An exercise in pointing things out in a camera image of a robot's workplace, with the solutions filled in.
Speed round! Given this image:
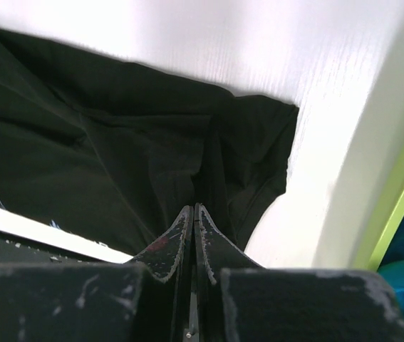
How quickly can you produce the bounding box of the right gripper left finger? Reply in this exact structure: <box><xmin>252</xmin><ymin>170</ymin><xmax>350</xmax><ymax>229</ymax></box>
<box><xmin>0</xmin><ymin>206</ymin><xmax>194</xmax><ymax>341</ymax></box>

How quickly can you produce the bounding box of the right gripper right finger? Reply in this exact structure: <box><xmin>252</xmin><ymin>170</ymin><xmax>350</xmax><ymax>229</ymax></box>
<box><xmin>194</xmin><ymin>204</ymin><xmax>404</xmax><ymax>341</ymax></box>

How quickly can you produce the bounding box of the black t-shirt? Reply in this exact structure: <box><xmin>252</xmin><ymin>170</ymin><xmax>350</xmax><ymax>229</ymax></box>
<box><xmin>0</xmin><ymin>29</ymin><xmax>299</xmax><ymax>254</ymax></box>

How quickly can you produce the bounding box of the green plastic basin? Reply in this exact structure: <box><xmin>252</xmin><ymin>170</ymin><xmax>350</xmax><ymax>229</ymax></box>
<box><xmin>351</xmin><ymin>146</ymin><xmax>404</xmax><ymax>271</ymax></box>

